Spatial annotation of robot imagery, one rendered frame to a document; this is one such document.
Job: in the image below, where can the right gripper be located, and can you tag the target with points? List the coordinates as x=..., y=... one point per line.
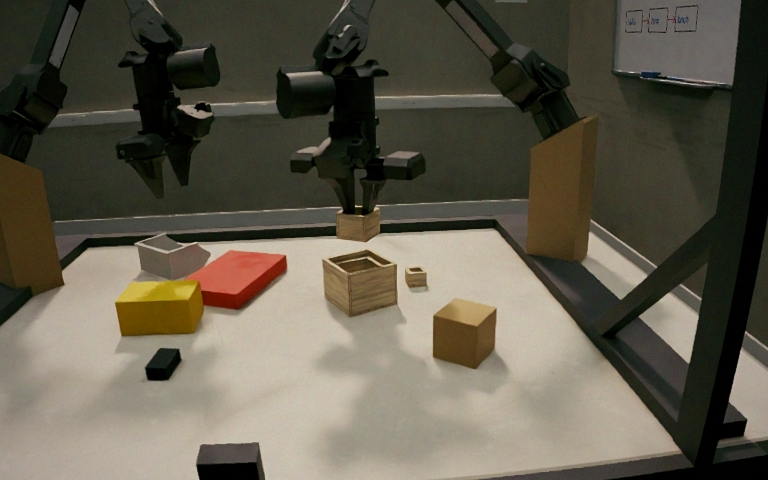
x=397, y=166

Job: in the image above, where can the red flat rectangular block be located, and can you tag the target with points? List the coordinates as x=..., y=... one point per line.
x=235, y=277

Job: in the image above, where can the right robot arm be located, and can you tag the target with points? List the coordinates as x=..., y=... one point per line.
x=522, y=74

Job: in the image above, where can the black metal support frame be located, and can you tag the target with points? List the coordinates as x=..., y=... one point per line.
x=734, y=236

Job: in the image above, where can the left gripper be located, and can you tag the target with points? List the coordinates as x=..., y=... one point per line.
x=135, y=149

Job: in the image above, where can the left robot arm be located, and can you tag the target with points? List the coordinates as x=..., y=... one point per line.
x=38, y=95

